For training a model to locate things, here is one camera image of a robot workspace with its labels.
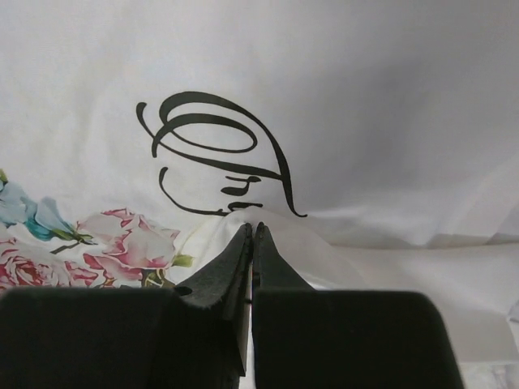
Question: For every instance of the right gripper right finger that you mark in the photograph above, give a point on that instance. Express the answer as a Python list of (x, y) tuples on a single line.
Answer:
[(309, 338)]

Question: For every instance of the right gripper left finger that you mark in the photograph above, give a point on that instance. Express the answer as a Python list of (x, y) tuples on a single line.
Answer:
[(193, 335)]

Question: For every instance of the white floral print t-shirt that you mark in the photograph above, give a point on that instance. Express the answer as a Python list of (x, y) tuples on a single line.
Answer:
[(378, 140)]

